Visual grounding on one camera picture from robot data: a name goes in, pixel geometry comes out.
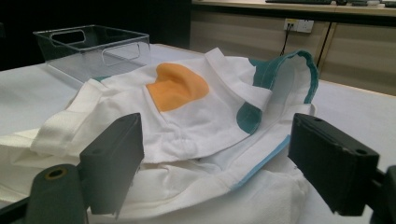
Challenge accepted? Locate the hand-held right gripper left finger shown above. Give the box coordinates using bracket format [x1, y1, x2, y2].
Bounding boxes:
[78, 112, 146, 218]

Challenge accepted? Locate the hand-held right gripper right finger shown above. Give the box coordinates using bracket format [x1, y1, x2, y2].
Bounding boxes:
[287, 112, 381, 217]

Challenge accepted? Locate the white canvas tote bag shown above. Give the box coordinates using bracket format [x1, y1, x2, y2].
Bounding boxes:
[0, 47, 320, 224]

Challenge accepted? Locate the clear plastic storage bin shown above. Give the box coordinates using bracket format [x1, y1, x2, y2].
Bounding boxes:
[33, 24, 152, 84]

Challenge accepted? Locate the pale table cover sheet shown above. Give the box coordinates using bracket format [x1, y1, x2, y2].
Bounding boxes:
[0, 43, 396, 224]

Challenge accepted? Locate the black keyboard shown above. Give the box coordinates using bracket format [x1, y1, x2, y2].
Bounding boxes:
[264, 0, 333, 6]

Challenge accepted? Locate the black cable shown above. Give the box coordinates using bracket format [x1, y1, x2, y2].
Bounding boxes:
[279, 24, 292, 57]

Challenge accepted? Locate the white wall socket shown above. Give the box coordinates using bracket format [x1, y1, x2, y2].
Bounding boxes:
[283, 18, 315, 34]

